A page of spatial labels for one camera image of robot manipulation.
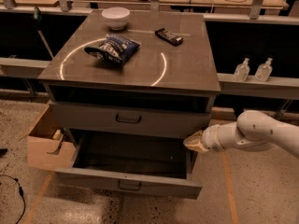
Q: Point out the grey metal rail shelf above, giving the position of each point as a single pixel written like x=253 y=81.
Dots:
x=274 y=87

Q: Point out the cardboard box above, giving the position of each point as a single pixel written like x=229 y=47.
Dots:
x=48 y=147

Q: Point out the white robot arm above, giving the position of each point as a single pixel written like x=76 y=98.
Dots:
x=253 y=131

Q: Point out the clear sanitizer bottle right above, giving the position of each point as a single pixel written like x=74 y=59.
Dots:
x=264 y=70

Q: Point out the clear sanitizer bottle left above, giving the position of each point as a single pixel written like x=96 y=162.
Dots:
x=242 y=71

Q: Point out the blue chip bag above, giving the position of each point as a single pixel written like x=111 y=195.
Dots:
x=114 y=49

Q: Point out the grey drawer cabinet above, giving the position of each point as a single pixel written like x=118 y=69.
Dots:
x=159 y=76

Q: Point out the grey drawer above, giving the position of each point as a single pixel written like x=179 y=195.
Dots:
x=117 y=119
x=132 y=163

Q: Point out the grey top drawer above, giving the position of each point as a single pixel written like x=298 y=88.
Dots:
x=117 y=119

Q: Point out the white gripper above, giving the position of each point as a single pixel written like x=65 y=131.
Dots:
x=209 y=138

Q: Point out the white ceramic bowl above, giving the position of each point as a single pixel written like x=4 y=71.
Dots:
x=116 y=18

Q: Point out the clear sanitizer bottle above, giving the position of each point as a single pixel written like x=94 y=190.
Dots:
x=264 y=70
x=242 y=71

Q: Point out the dark snack bar packet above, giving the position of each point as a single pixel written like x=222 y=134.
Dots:
x=169 y=37

